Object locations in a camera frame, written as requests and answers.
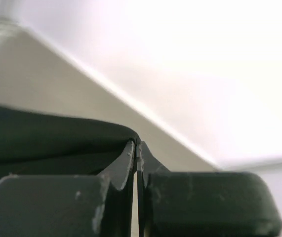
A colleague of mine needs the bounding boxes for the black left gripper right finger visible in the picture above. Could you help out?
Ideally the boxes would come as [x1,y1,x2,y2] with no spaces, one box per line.
[137,142,282,237]

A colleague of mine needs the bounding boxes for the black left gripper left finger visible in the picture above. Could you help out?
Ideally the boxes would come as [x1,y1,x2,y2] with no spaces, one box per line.
[0,141,134,237]

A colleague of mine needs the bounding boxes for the black t-shirt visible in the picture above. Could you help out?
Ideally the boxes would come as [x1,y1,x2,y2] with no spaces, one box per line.
[0,106,139,179]

